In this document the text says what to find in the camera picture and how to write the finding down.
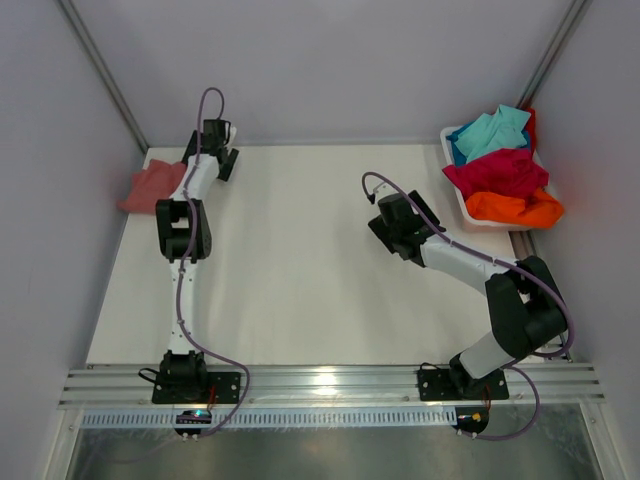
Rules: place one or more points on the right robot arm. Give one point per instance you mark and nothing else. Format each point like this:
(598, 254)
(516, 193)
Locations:
(524, 305)

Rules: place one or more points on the left corner aluminium post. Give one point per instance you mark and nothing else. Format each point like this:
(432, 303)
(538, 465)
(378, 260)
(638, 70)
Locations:
(88, 45)

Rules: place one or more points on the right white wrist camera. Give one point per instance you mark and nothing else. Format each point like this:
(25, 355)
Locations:
(379, 192)

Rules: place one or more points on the teal t shirt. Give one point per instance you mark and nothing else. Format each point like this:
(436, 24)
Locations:
(506, 128)

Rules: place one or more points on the salmon pink t shirt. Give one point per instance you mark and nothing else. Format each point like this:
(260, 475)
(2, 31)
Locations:
(157, 181)

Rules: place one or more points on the red t shirt in bin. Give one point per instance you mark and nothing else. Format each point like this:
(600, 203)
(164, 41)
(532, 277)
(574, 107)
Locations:
(530, 130)

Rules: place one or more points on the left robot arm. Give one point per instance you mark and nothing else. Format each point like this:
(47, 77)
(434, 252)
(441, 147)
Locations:
(185, 241)

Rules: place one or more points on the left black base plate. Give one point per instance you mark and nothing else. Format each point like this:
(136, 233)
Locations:
(213, 387)

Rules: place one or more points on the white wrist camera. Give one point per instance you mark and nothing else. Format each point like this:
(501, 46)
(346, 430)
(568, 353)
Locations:
(231, 135)
(379, 192)

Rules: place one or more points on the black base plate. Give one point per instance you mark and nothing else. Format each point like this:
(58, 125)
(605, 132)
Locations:
(213, 387)
(436, 383)

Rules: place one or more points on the orange t shirt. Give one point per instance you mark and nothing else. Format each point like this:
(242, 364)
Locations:
(540, 210)

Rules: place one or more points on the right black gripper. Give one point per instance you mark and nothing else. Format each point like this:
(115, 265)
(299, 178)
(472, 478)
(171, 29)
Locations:
(382, 231)

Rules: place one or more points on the white plastic bin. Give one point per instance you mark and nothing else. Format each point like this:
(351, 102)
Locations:
(464, 219)

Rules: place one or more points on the right side aluminium rail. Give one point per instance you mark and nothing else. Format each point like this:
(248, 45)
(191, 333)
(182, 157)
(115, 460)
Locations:
(523, 247)

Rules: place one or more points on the aluminium rail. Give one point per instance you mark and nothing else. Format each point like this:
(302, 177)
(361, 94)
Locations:
(321, 386)
(523, 247)

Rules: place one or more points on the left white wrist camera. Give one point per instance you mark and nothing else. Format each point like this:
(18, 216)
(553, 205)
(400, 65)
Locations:
(231, 135)

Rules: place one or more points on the crimson red t shirt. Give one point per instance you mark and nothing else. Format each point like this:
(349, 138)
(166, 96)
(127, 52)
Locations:
(506, 172)

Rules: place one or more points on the left black controller board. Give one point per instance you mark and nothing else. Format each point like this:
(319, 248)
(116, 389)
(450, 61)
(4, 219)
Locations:
(192, 422)

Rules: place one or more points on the aluminium front rail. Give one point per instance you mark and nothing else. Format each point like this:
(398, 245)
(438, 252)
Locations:
(321, 386)

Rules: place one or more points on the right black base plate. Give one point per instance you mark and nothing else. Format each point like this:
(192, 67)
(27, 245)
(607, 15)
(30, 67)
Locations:
(436, 383)

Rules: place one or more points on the black controller board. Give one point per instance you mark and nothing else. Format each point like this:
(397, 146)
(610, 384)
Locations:
(192, 422)
(471, 420)

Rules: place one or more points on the right corner aluminium post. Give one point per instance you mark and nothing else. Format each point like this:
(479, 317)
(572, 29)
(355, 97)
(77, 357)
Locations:
(558, 41)

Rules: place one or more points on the right black controller board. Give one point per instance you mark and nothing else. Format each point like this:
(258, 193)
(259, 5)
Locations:
(471, 420)

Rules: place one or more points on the slotted grey cable duct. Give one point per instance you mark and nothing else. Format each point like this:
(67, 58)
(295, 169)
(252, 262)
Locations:
(278, 418)

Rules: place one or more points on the corner aluminium post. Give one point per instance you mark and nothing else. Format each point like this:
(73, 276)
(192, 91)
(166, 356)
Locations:
(558, 41)
(88, 45)

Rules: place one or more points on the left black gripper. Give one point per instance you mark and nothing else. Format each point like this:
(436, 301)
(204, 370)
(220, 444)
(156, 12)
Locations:
(226, 168)

